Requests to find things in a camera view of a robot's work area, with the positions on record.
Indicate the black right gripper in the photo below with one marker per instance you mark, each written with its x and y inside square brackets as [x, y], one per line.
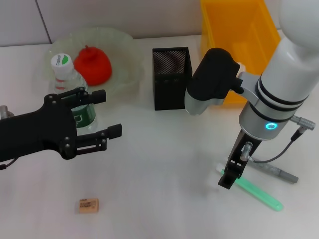
[239, 159]

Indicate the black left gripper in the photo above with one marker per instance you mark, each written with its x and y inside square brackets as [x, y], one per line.
[37, 134]

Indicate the red-orange knitted orange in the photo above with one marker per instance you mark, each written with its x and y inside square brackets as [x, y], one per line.
[94, 66]

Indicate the clear green-label plastic bottle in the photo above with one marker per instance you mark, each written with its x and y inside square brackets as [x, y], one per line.
[62, 62]

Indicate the small tan eraser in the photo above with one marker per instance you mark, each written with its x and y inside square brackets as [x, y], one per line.
[87, 205]

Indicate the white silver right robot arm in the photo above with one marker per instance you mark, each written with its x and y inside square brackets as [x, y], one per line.
[286, 74]

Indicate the green glass fruit plate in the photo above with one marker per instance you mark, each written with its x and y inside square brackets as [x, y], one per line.
[124, 64]

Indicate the grey marker pen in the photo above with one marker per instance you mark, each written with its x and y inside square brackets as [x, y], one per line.
[284, 174]

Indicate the black mesh pen holder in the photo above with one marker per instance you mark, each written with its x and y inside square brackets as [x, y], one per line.
[169, 82]

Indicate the yellow plastic bin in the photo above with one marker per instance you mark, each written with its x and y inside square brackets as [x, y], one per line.
[244, 32]

